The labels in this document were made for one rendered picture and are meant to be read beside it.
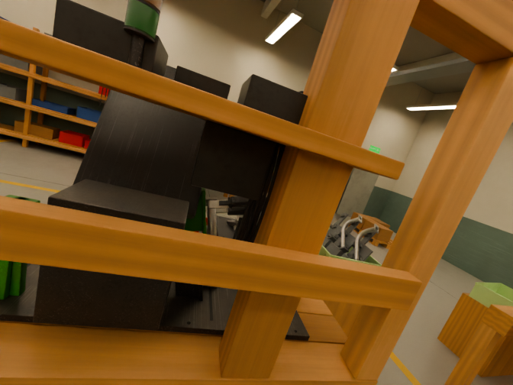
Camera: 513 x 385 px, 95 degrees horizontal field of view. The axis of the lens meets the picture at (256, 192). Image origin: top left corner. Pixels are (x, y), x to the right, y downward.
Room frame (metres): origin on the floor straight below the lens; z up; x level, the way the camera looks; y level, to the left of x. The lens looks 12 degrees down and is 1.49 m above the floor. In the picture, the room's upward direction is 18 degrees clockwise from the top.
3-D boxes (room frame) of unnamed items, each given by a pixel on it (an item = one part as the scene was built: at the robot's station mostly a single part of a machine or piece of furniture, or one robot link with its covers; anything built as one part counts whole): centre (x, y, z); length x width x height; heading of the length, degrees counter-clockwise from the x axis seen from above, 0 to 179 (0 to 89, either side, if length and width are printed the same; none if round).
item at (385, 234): (6.04, -3.26, 0.22); 1.20 x 0.81 x 0.44; 15
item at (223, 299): (0.77, 0.25, 0.89); 1.10 x 0.42 x 0.02; 107
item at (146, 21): (0.45, 0.28, 1.62); 0.05 x 0.05 x 0.05
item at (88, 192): (0.61, 0.32, 1.07); 0.30 x 0.18 x 0.34; 107
